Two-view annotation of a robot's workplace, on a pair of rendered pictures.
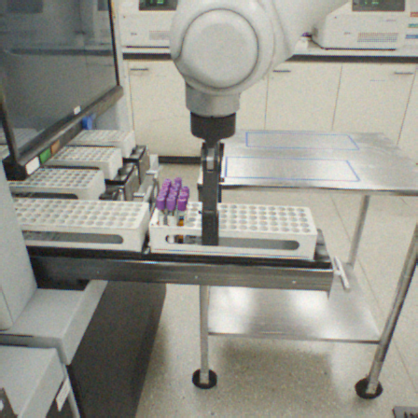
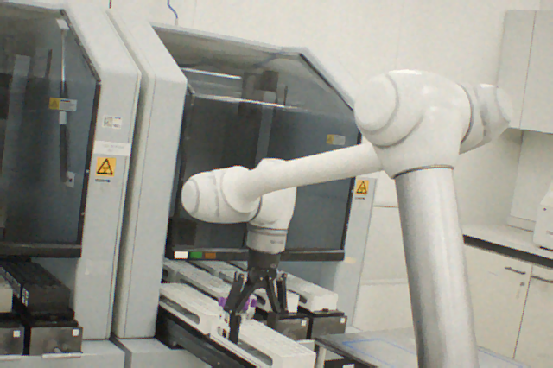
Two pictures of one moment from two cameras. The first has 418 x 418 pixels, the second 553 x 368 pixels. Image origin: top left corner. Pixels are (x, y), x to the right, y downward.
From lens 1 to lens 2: 148 cm
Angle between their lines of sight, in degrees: 52
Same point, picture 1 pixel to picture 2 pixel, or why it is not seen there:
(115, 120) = (333, 282)
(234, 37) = (190, 191)
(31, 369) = (106, 350)
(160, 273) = (204, 352)
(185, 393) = not seen: outside the picture
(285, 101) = not seen: outside the picture
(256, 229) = (261, 343)
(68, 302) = (156, 347)
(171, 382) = not seen: outside the picture
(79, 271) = (174, 333)
